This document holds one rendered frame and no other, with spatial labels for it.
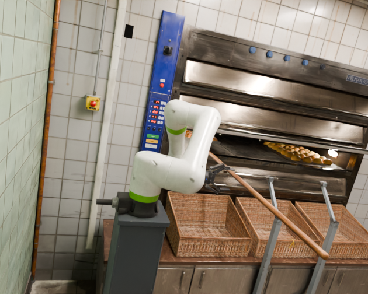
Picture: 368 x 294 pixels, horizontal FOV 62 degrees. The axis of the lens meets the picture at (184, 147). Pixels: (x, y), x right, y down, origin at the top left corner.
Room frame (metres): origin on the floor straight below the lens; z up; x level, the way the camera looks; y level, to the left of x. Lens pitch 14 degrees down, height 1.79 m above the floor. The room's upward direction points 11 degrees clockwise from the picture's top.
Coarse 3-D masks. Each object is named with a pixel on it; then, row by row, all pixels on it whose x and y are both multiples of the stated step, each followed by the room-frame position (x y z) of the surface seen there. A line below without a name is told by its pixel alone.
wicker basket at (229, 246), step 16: (176, 192) 2.31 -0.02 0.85; (176, 208) 2.29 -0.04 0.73; (192, 208) 2.33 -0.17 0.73; (208, 208) 2.37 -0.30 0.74; (224, 208) 2.43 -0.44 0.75; (176, 224) 1.96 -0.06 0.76; (192, 224) 2.30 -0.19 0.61; (208, 224) 2.35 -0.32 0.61; (224, 224) 2.40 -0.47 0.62; (240, 224) 2.20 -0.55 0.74; (176, 240) 1.90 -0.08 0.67; (192, 240) 1.88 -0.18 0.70; (208, 240) 1.92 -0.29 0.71; (224, 240) 1.95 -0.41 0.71; (240, 240) 1.99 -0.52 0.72; (176, 256) 1.85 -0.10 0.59; (192, 256) 1.88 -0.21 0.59; (208, 256) 1.92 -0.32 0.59; (224, 256) 1.96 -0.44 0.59; (240, 256) 2.00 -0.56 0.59
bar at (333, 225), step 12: (276, 180) 2.19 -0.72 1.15; (288, 180) 2.21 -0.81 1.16; (300, 180) 2.25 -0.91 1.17; (312, 180) 2.29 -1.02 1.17; (324, 192) 2.28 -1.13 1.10; (276, 204) 2.04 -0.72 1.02; (276, 228) 1.95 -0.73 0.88; (336, 228) 2.10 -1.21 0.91; (276, 240) 1.96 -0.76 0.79; (324, 240) 2.13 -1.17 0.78; (264, 264) 1.95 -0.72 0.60; (324, 264) 2.10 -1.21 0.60; (264, 276) 1.95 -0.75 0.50; (312, 276) 2.13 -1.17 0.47; (312, 288) 2.09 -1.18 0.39
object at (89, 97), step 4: (88, 96) 2.05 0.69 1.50; (92, 96) 2.06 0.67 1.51; (96, 96) 2.07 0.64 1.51; (100, 96) 2.11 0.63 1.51; (88, 100) 2.05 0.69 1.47; (92, 100) 2.06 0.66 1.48; (100, 100) 2.08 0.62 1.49; (88, 104) 2.05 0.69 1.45; (96, 104) 2.07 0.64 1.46; (88, 108) 2.05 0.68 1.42; (92, 108) 2.06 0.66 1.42; (96, 108) 2.07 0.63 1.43
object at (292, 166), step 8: (168, 152) 2.31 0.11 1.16; (224, 160) 2.46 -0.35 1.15; (232, 160) 2.48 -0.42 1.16; (240, 160) 2.50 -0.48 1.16; (248, 160) 2.52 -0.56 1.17; (256, 160) 2.55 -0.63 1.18; (264, 160) 2.61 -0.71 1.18; (288, 168) 2.65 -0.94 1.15; (296, 168) 2.67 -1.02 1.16; (304, 168) 2.70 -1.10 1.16; (312, 168) 2.72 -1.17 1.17; (320, 168) 2.76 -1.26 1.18; (328, 168) 2.83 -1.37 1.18
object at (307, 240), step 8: (216, 160) 2.23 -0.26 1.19; (232, 176) 1.95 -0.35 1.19; (256, 192) 1.67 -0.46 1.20; (264, 200) 1.58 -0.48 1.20; (272, 208) 1.49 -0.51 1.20; (280, 216) 1.42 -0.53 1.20; (288, 224) 1.35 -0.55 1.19; (296, 232) 1.29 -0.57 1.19; (304, 240) 1.23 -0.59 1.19; (312, 240) 1.21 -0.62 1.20; (312, 248) 1.18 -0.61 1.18; (320, 248) 1.16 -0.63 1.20; (320, 256) 1.13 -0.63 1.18; (328, 256) 1.12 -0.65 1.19
